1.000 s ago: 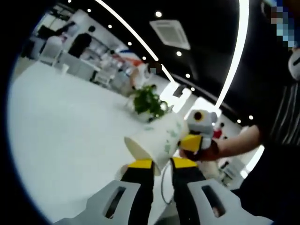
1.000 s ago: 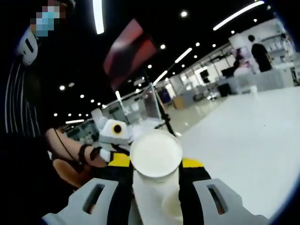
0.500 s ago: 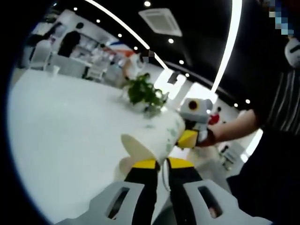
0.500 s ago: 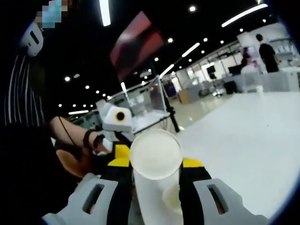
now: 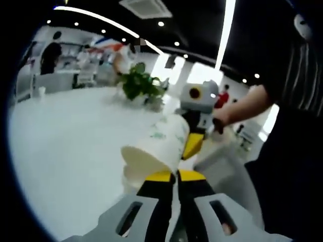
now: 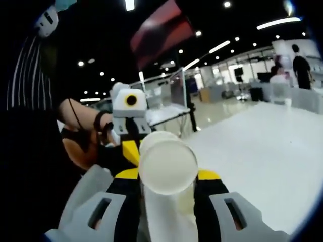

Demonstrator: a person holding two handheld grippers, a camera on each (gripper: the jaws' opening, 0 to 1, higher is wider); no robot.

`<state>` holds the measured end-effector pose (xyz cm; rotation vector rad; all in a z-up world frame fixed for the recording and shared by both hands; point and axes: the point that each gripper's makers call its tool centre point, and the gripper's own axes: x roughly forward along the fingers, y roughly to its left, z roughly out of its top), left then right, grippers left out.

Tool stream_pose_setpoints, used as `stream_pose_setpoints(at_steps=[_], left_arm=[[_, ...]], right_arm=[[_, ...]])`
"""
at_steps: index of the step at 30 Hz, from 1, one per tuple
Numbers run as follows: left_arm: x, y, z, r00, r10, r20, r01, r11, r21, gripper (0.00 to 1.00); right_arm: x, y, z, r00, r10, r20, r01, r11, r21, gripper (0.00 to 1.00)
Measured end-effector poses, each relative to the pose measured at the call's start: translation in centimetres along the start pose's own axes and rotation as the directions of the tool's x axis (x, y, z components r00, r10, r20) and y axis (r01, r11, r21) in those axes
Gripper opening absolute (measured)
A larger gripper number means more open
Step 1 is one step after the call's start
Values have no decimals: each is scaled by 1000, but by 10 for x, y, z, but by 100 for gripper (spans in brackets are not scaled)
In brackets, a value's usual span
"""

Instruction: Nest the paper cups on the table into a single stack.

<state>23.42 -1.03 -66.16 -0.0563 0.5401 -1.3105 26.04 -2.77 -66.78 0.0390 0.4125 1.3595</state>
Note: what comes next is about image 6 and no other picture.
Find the red hanging banner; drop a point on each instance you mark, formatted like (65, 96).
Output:
(161, 32)

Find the white chest device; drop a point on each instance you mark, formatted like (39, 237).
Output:
(46, 21)

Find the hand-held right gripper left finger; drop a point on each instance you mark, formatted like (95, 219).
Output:
(123, 201)

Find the tall plain white paper cup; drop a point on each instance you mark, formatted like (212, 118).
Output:
(288, 102)

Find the grey board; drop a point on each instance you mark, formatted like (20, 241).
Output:
(178, 90)

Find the grey office chair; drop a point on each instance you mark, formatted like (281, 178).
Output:
(88, 181)

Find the brown cabinet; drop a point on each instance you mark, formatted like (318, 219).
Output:
(204, 96)

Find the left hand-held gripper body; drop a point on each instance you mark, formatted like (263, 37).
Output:
(118, 108)

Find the white folding table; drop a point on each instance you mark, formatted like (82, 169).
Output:
(166, 113)

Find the person's left hand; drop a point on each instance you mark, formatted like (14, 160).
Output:
(108, 156)

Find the white ceiling light strip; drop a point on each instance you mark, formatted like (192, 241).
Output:
(191, 65)
(277, 23)
(219, 47)

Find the grey desk partition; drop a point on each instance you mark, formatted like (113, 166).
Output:
(308, 98)

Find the black bin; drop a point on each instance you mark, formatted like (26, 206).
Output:
(256, 94)

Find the black computer monitor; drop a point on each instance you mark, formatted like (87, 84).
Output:
(264, 76)

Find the black tripod stand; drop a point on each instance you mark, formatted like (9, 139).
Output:
(193, 118)

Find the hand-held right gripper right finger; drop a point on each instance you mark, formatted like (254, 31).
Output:
(207, 206)

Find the ceiling spot lights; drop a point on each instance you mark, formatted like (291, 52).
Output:
(227, 4)

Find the green print white paper cup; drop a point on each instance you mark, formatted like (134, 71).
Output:
(166, 171)
(154, 138)

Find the black standing monitor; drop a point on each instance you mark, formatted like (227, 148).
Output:
(238, 71)

